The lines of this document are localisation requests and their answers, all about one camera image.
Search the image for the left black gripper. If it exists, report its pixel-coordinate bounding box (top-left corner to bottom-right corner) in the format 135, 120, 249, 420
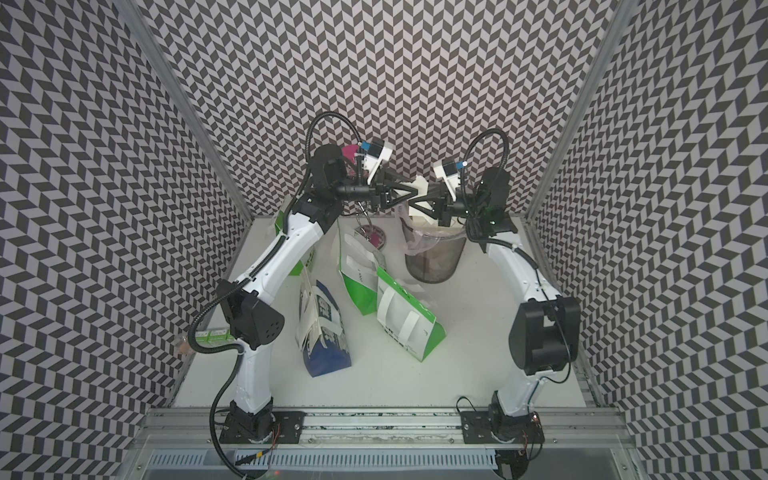
332, 167, 418, 213

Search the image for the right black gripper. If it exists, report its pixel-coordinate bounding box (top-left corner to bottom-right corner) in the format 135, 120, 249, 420
409, 183, 486, 227

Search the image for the white paper receipt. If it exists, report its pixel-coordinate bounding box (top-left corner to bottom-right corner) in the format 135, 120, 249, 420
409, 177, 429, 209

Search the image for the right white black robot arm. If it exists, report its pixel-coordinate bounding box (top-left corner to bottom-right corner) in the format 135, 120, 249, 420
408, 167, 581, 444

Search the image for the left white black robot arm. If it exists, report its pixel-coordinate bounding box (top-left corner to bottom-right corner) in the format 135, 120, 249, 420
217, 138, 417, 443

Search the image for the clear plastic bin liner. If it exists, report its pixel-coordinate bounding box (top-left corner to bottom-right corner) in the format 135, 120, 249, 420
395, 204, 466, 256

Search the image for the black mesh trash bin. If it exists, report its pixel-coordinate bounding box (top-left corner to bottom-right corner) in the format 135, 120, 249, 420
404, 238, 467, 284

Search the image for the green white bag middle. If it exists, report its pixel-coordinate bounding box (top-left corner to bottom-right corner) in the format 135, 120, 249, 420
337, 221, 386, 315

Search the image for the green white bag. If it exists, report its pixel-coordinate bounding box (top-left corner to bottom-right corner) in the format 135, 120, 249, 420
273, 197, 318, 278
337, 221, 386, 315
376, 267, 446, 362

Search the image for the green white bag front right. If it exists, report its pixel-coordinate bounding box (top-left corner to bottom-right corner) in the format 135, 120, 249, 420
376, 267, 446, 362

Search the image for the green white bag back left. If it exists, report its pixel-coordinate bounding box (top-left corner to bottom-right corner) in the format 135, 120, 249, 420
273, 197, 318, 278

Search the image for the blue white paper bag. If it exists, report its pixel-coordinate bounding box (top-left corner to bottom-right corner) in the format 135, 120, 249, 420
295, 270, 352, 378

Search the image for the small green white packet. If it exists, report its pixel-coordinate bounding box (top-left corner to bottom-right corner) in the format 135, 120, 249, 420
174, 328, 235, 355

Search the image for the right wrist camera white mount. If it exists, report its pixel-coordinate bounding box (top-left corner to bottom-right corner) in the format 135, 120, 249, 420
432, 159, 467, 201

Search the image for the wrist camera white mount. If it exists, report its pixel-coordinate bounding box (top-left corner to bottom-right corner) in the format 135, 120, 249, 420
359, 138, 394, 184
432, 159, 467, 201

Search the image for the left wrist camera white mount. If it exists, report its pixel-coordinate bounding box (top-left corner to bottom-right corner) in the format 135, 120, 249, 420
359, 138, 394, 184

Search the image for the pink top wire stand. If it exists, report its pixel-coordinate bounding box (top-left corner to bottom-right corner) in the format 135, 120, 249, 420
342, 145, 387, 250

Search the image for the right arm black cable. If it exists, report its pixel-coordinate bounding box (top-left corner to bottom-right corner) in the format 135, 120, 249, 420
454, 127, 575, 415

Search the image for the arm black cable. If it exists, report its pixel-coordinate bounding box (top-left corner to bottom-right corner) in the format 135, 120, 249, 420
187, 111, 365, 480
454, 127, 575, 415

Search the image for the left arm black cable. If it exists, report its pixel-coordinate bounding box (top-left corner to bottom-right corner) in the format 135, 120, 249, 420
187, 111, 365, 480

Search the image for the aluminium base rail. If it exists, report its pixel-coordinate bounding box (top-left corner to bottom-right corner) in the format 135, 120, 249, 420
118, 404, 646, 479

